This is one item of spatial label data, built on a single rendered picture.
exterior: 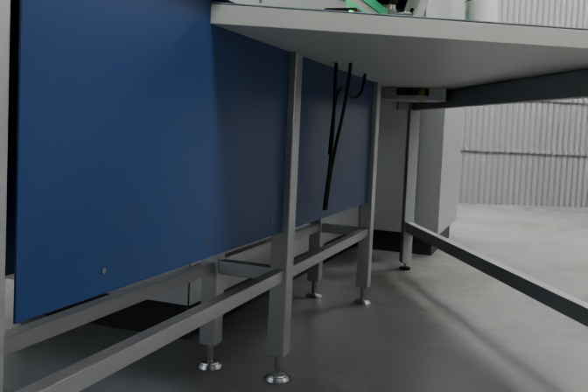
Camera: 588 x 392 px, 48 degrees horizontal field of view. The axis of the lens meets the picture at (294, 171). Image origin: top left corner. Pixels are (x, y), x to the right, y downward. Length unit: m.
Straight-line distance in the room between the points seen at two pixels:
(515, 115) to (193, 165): 5.05
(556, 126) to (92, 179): 5.50
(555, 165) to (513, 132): 0.48
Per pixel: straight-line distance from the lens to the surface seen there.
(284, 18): 1.11
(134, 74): 0.91
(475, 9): 2.03
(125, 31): 0.90
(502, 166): 5.92
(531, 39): 1.23
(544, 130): 6.08
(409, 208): 2.74
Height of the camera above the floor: 0.55
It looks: 3 degrees down
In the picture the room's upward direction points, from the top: 3 degrees clockwise
